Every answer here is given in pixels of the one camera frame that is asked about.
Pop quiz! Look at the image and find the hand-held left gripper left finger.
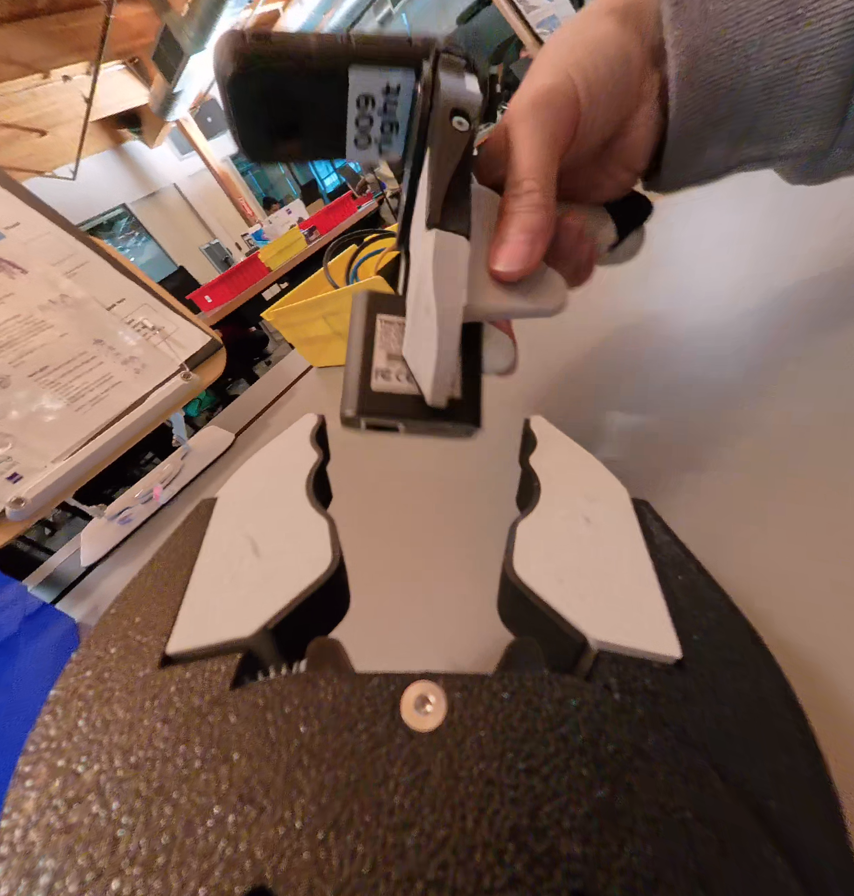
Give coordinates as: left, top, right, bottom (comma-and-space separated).
163, 413, 351, 669

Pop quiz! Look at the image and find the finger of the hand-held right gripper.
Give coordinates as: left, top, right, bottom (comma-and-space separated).
401, 164, 470, 409

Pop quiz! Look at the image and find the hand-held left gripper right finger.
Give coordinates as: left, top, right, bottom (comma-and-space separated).
498, 415, 684, 674

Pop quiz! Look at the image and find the small black network adapter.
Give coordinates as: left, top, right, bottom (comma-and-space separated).
339, 290, 484, 438

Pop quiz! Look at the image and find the blue ethernet cable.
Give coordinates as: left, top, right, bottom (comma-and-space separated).
343, 245, 400, 288

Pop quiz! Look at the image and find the large yellow plastic bin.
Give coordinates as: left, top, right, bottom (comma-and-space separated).
261, 224, 407, 368

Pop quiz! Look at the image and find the black ethernet cable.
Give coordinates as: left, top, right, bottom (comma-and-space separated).
322, 227, 400, 288

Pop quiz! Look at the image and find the person's right forearm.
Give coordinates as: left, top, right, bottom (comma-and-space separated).
640, 0, 854, 193

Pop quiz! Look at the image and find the grey desk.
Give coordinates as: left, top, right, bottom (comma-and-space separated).
24, 174, 854, 869

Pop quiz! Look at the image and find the person's right hand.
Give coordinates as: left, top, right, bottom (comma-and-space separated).
472, 0, 673, 288

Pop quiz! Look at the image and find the clear plastic bag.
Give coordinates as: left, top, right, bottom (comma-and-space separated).
79, 426, 236, 568

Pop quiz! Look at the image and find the red plastic bin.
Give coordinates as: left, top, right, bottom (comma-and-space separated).
297, 192, 375, 235
187, 252, 274, 314

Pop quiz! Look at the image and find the long wooden table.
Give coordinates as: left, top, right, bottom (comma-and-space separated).
189, 196, 400, 330

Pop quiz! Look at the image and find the small yellow plastic bin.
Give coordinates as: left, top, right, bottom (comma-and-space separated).
257, 225, 309, 270

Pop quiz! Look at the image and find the cardboard box with papers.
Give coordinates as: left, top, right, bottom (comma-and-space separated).
0, 154, 228, 554

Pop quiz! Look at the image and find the blue plastic bin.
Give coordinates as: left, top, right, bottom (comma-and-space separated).
0, 553, 81, 862

